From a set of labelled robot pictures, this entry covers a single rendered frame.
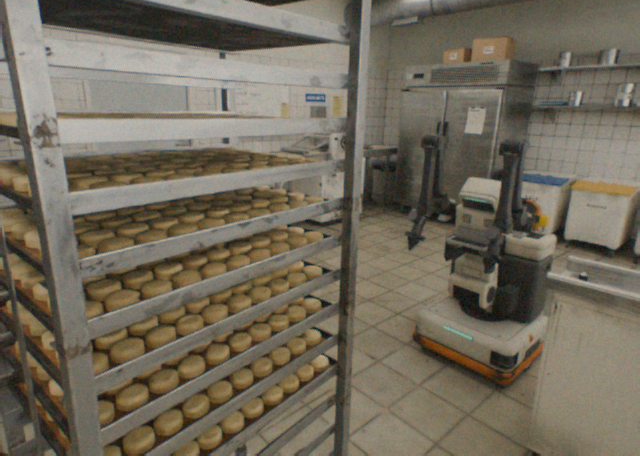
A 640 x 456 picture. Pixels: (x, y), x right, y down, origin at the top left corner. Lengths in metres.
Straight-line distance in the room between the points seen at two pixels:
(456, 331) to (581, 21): 4.42
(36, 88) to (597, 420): 2.06
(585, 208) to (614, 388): 3.59
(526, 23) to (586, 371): 5.06
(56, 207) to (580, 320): 1.79
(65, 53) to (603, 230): 5.25
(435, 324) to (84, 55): 2.47
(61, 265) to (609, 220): 5.22
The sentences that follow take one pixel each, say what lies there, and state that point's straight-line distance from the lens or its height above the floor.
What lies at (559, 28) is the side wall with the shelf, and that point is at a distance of 6.31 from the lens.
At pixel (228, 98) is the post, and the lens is 1.27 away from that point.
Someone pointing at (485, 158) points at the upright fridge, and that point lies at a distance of 5.53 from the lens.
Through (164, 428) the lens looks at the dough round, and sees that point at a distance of 0.90.
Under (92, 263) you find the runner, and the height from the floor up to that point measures 1.33.
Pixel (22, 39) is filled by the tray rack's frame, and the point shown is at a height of 1.60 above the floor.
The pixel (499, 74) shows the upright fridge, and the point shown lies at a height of 1.89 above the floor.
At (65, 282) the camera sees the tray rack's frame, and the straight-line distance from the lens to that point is 0.62.
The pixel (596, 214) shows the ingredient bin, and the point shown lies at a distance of 5.46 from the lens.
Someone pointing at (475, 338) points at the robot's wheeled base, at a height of 0.26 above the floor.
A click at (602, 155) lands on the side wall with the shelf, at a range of 6.06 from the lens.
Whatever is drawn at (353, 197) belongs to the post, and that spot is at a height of 1.34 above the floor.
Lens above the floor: 1.54
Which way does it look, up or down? 16 degrees down
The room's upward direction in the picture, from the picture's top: 1 degrees clockwise
